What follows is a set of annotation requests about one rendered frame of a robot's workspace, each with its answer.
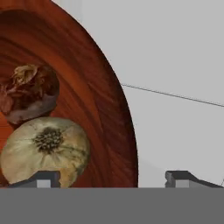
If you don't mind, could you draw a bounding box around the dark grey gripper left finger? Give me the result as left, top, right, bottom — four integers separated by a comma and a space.
7, 171, 61, 189

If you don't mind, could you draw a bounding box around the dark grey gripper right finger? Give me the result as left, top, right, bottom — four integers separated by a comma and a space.
164, 170, 224, 189

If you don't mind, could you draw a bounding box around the brown wooden bowl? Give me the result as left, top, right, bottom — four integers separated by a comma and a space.
0, 0, 139, 189

